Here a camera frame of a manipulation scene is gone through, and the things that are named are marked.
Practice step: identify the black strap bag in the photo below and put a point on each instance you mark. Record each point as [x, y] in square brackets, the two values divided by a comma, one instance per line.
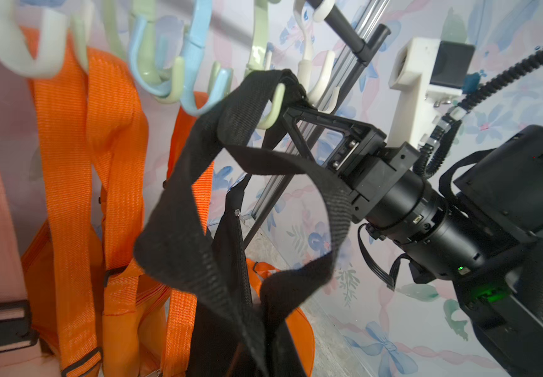
[285, 291]

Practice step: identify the black metal clothes rack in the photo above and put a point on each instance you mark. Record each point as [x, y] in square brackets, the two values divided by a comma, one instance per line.
[362, 42]

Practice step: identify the orange bag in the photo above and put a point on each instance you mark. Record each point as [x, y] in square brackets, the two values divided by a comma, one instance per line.
[57, 264]
[213, 328]
[134, 317]

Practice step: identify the green plastic hook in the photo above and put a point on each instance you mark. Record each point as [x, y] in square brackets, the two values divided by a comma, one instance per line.
[145, 56]
[262, 61]

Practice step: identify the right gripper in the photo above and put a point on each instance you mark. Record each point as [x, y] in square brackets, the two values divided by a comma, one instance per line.
[382, 188]

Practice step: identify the blue plastic hook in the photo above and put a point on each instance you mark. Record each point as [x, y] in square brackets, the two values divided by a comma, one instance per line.
[192, 52]

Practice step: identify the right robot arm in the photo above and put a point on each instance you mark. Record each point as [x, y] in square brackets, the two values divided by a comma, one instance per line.
[481, 228]

